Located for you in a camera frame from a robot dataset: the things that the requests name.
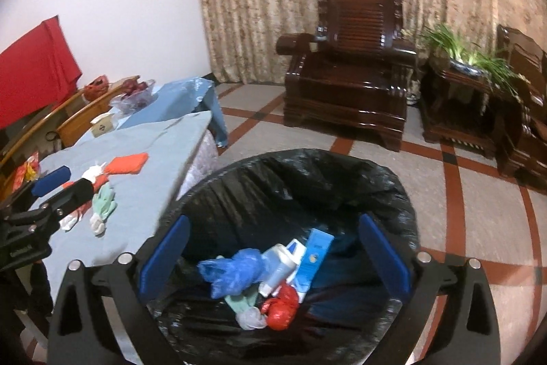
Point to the potted green plant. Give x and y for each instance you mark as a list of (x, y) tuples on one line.
[(463, 68)]

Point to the blue carton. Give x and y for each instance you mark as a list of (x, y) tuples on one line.
[(314, 256)]

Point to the blue tablecloth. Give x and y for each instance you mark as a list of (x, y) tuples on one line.
[(179, 100)]

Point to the red cloth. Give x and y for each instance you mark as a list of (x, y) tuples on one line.
[(34, 70)]

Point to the red woven basket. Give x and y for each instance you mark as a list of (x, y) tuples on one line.
[(96, 89)]

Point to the clear white plastic bag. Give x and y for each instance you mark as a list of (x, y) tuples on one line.
[(252, 318)]

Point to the wooden television cabinet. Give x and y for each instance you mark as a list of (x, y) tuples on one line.
[(81, 121)]

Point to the dark wooden side table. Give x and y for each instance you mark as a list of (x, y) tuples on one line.
[(453, 108)]

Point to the blue plastic bag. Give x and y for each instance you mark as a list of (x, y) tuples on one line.
[(230, 269)]

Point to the black television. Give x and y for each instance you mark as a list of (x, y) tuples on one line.
[(21, 132)]

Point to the beige tissue box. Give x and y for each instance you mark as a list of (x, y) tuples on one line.
[(102, 127)]

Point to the dark wooden armchair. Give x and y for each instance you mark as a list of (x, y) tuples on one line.
[(525, 142), (342, 91)]

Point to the black bagged trash bin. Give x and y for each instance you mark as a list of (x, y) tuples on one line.
[(265, 185)]

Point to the red snack packet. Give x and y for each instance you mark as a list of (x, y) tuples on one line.
[(21, 177)]

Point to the glass fruit bowl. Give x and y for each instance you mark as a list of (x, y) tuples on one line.
[(128, 105)]

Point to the yellow snack packet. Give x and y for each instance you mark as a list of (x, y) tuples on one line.
[(30, 169)]

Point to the white small box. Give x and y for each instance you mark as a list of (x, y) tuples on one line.
[(277, 266)]

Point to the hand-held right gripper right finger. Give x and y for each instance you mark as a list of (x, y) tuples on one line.
[(384, 258)]

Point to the white quilted table skirt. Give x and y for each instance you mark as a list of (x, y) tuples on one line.
[(198, 159)]

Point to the red apple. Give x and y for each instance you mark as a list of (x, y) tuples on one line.
[(143, 86), (130, 88)]

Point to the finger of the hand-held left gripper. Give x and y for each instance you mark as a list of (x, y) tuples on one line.
[(75, 194), (51, 180)]

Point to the pale green glove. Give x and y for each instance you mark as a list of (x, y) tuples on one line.
[(104, 200), (241, 301)]

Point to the red plastic bag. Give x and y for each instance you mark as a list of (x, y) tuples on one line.
[(280, 307)]

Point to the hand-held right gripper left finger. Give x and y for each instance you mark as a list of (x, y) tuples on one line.
[(164, 258)]

